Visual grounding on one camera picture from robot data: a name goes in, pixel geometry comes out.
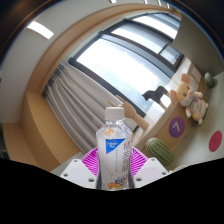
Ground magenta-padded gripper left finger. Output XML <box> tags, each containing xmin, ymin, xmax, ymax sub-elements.
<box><xmin>59</xmin><ymin>147</ymin><xmax>100</xmax><ymax>190</ymax></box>

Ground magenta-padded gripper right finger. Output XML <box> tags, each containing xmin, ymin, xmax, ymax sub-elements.
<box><xmin>131</xmin><ymin>147</ymin><xmax>170</xmax><ymax>189</ymax></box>

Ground clear plastic water bottle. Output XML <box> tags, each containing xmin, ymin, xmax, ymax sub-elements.
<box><xmin>95</xmin><ymin>106</ymin><xmax>134</xmax><ymax>191</ymax></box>

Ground tall green cactus figure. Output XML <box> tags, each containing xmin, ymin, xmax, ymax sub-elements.
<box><xmin>145</xmin><ymin>137</ymin><xmax>175</xmax><ymax>167</ymax></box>

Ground round purple number sign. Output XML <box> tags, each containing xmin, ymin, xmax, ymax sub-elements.
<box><xmin>168</xmin><ymin>115</ymin><xmax>186</xmax><ymax>139</ymax></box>

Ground grey pleated curtain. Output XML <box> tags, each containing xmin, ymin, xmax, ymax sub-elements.
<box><xmin>42</xmin><ymin>63</ymin><xmax>134</xmax><ymax>156</ymax></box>

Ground flat round red coaster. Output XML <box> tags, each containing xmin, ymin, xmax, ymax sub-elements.
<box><xmin>208</xmin><ymin>130</ymin><xmax>223</xmax><ymax>153</ymax></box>

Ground black horse figure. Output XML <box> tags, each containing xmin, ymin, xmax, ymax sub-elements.
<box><xmin>141</xmin><ymin>85</ymin><xmax>170</xmax><ymax>109</ymax></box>

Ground beige plush mouse toy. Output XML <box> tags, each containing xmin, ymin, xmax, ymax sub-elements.
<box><xmin>169</xmin><ymin>73</ymin><xmax>210</xmax><ymax>126</ymax></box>

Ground dark-framed window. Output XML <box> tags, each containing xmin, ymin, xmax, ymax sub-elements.
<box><xmin>68</xmin><ymin>12</ymin><xmax>184</xmax><ymax>118</ymax></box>

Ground grey-green desk partition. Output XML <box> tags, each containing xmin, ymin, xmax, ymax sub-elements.
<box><xmin>173</xmin><ymin>13</ymin><xmax>224</xmax><ymax>78</ymax></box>

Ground ceiling light strips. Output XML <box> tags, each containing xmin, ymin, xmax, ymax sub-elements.
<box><xmin>26</xmin><ymin>0</ymin><xmax>171</xmax><ymax>40</ymax></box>

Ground white wall socket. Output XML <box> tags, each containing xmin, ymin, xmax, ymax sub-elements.
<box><xmin>181</xmin><ymin>58</ymin><xmax>193</xmax><ymax>76</ymax></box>
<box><xmin>191</xmin><ymin>67</ymin><xmax>203</xmax><ymax>84</ymax></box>

